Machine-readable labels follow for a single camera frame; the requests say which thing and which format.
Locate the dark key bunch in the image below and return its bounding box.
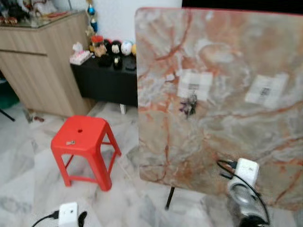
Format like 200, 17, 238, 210
180, 94, 198, 119

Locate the red plastic stool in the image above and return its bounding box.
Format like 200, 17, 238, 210
51, 115, 122, 192

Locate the black board stand leg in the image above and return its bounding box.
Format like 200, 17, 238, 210
164, 186, 176, 210

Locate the black folding chair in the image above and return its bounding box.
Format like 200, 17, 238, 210
0, 108, 15, 122

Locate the black low console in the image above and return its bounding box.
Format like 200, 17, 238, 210
70, 53, 139, 107

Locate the green bin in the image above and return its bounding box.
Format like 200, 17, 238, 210
0, 78, 20, 110

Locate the light wooden cabinet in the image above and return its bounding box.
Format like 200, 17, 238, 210
0, 10, 96, 118

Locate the black wallet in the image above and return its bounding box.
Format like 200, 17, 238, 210
97, 55, 113, 67

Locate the black tape dispenser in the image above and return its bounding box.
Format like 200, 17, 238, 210
113, 56, 123, 70

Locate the flat black device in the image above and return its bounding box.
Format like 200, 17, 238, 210
124, 61, 137, 72

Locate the white paper label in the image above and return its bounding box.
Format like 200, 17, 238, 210
177, 70, 214, 101
244, 73, 290, 107

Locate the marble pattern board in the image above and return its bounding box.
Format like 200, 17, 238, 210
134, 7, 303, 211

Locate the pink tissue pack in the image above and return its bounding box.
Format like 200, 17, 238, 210
70, 42, 92, 65

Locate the black mouse plush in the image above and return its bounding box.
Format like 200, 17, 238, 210
104, 39, 123, 55

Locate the white round plush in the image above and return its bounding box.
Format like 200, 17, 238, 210
121, 40, 134, 56

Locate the small gold trophy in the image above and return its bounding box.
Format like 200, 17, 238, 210
85, 26, 95, 51

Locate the tall blue gold trophy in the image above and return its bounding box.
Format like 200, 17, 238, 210
85, 0, 98, 34

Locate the red packet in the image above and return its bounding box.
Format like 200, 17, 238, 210
46, 11, 70, 20

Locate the white robed figurine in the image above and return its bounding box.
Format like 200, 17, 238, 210
28, 0, 58, 15

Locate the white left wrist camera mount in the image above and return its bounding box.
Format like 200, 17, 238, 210
58, 202, 79, 227

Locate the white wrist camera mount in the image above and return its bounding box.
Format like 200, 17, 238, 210
232, 158, 260, 188
58, 202, 79, 227

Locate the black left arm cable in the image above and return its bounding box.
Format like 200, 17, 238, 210
31, 211, 60, 227

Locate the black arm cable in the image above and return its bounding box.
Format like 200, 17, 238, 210
216, 159, 271, 227
31, 211, 60, 227

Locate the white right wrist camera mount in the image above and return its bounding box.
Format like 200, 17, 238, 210
232, 158, 260, 188

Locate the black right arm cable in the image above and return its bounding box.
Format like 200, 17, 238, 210
216, 159, 271, 227

